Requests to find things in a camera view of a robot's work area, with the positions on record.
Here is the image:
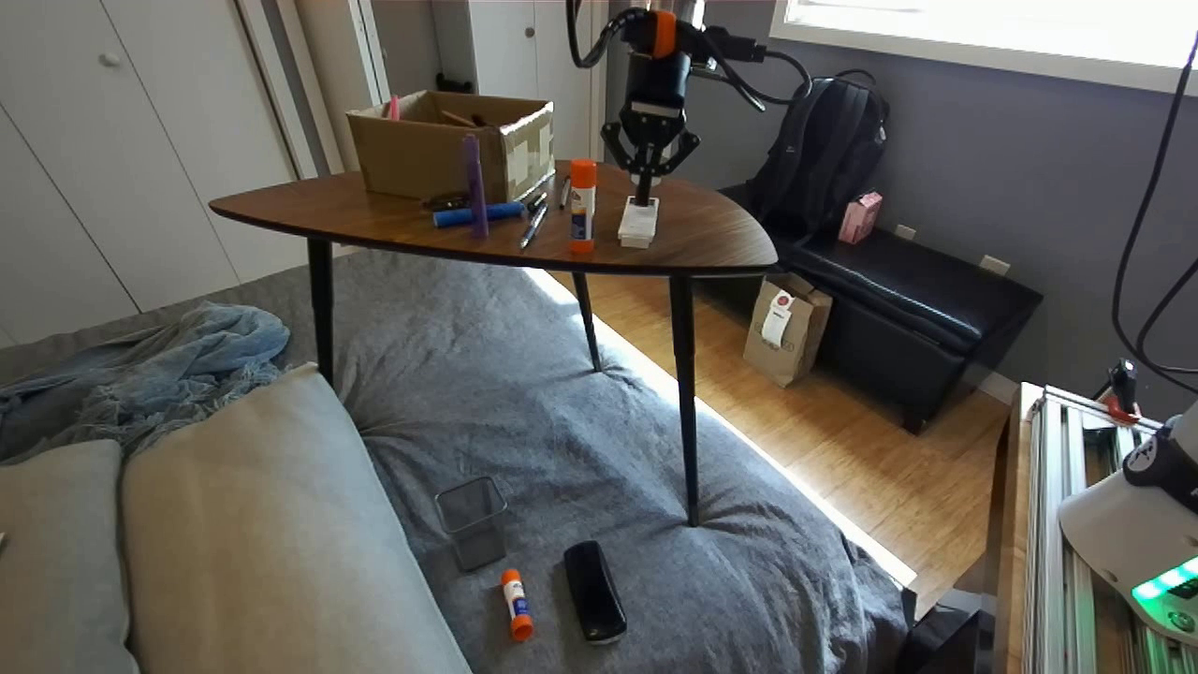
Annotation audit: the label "large orange cap glue stick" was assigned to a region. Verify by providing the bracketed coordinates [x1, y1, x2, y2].
[566, 156, 597, 260]

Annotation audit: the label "black hanging cable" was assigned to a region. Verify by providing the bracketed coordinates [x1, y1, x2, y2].
[1107, 31, 1198, 402]

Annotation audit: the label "black glasses case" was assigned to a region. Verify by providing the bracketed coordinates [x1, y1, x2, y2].
[560, 538, 625, 643]

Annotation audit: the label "clear plastic box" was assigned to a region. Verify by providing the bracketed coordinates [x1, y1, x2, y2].
[436, 476, 505, 574]

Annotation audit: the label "purple marker standing upright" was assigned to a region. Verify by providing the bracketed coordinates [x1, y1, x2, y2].
[464, 134, 489, 239]

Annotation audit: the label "black backpack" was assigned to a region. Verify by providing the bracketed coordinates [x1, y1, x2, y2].
[728, 69, 891, 244]

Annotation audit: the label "orange white glue stick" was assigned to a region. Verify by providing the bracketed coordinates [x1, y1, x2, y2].
[499, 569, 536, 643]

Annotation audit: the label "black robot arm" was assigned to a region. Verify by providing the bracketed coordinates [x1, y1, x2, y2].
[566, 0, 767, 207]

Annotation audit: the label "wooden triangular side table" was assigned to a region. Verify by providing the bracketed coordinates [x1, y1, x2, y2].
[208, 166, 778, 522]

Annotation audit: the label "open cardboard box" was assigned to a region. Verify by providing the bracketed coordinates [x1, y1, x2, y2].
[347, 90, 552, 202]

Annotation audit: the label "white closet doors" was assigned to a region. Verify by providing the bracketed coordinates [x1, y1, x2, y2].
[0, 0, 389, 352]

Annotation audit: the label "light grey pillow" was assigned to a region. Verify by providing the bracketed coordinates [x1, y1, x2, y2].
[118, 370, 469, 674]

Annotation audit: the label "grey bed blanket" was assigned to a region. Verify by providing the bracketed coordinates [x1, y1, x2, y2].
[2, 256, 909, 674]

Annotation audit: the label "black pen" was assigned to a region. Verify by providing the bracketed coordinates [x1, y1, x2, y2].
[515, 202, 549, 250]

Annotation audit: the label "black leather ottoman bench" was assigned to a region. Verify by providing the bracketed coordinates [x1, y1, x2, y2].
[773, 229, 1042, 436]

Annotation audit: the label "blue marker lying flat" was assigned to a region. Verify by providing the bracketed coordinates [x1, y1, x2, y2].
[431, 202, 526, 229]

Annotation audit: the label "crumpled blue blanket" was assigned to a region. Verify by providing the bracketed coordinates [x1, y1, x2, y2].
[0, 304, 293, 460]

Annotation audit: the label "pink small bottle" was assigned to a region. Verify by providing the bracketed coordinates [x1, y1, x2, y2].
[840, 191, 883, 244]

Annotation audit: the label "small brown paper bag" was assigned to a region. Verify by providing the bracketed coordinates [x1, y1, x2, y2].
[743, 275, 830, 387]

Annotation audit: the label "aluminium frame stand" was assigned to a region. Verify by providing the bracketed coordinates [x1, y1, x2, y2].
[992, 387, 1198, 674]

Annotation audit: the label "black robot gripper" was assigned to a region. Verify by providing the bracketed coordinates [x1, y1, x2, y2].
[604, 100, 701, 202]

